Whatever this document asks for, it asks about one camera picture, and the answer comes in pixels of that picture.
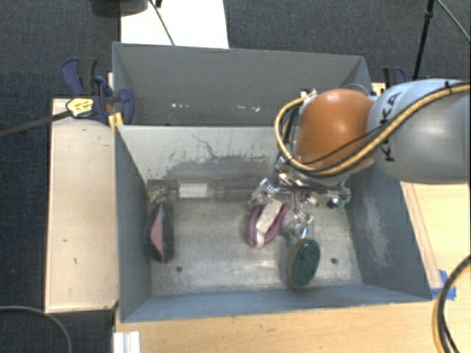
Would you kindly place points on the grey metal bin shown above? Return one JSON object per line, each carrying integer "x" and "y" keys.
{"x": 221, "y": 241}

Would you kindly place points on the clear plastic bottle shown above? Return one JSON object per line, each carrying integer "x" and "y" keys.
{"x": 198, "y": 190}

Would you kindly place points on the pale wood board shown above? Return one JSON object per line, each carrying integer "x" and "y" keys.
{"x": 81, "y": 212}

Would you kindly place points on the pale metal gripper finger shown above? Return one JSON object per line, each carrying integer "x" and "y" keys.
{"x": 262, "y": 194}
{"x": 303, "y": 223}

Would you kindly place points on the dark green round scouring pad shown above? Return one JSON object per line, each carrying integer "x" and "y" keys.
{"x": 304, "y": 263}

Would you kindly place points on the purple and white cloth toy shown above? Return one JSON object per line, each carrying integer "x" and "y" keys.
{"x": 266, "y": 223}

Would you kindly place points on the speckled grey ball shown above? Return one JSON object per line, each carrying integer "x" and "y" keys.
{"x": 159, "y": 194}

